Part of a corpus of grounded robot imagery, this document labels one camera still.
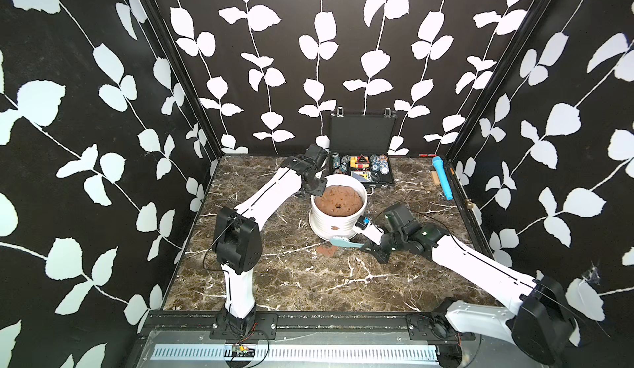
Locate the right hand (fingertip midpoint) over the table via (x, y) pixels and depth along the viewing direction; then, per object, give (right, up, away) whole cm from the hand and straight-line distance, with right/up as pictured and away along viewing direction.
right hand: (361, 243), depth 79 cm
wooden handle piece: (+39, +21, +33) cm, 55 cm away
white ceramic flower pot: (-11, +4, +6) cm, 13 cm away
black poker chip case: (+6, +38, +36) cm, 52 cm away
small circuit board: (-36, -29, -9) cm, 47 cm away
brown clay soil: (-7, +13, +11) cm, 18 cm away
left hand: (-14, +19, +10) cm, 26 cm away
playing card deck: (+5, +22, +32) cm, 39 cm away
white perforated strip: (-19, -29, -9) cm, 36 cm away
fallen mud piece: (-10, -6, +11) cm, 16 cm away
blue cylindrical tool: (+43, +26, +35) cm, 61 cm away
